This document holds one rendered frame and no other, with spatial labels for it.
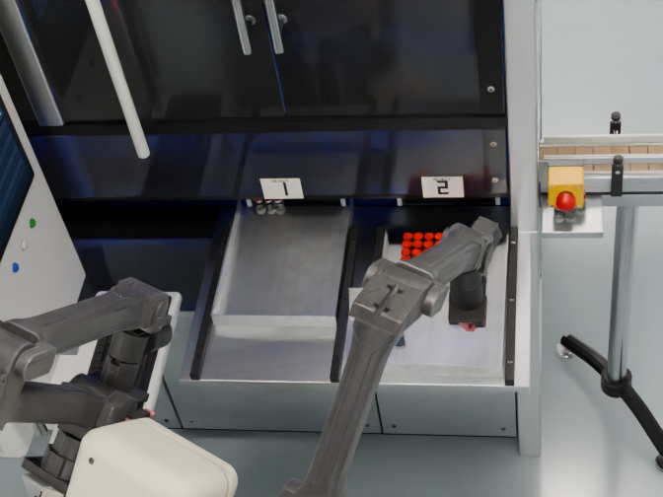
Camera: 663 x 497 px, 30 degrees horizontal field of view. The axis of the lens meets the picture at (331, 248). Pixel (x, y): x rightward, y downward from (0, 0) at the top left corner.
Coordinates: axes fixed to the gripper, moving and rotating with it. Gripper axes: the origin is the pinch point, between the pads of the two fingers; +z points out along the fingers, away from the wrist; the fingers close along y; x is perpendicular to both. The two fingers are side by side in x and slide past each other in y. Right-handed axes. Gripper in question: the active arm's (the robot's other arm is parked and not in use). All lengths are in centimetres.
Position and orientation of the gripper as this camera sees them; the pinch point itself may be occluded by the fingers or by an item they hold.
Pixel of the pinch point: (470, 327)
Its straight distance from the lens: 232.0
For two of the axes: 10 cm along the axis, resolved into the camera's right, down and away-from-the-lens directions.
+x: -9.8, 0.0, 1.8
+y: 1.1, -7.7, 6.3
